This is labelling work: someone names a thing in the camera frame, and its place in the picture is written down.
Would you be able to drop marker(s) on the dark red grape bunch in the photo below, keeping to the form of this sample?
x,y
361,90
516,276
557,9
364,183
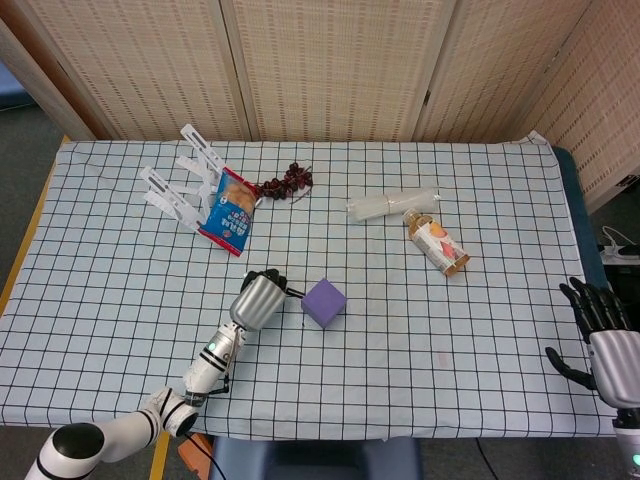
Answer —
x,y
285,182

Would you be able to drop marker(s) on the white power strip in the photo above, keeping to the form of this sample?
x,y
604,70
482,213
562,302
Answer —
x,y
622,249

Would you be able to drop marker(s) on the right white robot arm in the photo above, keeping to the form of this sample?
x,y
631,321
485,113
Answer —
x,y
629,440

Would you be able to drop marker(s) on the blue snack bag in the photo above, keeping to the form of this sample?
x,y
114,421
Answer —
x,y
230,220

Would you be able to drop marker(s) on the white black checkered tablecloth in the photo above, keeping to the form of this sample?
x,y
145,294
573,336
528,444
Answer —
x,y
400,350

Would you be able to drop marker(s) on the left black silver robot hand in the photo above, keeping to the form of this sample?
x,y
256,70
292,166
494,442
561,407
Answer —
x,y
255,302

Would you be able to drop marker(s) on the amber tea bottle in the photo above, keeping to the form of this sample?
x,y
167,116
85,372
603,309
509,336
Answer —
x,y
440,245

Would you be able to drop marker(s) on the woven folding screen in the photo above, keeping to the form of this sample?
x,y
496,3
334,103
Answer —
x,y
325,65

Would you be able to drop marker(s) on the purple foam cube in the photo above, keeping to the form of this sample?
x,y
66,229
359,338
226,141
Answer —
x,y
325,302

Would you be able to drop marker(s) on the clear plastic bag roll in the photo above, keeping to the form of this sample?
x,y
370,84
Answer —
x,y
390,205

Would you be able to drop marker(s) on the white folding stand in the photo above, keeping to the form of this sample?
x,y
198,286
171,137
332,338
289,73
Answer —
x,y
175,202

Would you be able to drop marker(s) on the orange tag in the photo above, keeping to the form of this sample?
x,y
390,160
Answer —
x,y
192,450

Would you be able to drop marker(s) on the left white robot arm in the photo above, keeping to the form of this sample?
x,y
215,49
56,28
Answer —
x,y
205,372

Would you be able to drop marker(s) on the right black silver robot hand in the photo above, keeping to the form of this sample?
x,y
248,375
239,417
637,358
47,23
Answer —
x,y
617,360

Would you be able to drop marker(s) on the blue padded table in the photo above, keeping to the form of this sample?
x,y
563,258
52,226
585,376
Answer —
x,y
580,210

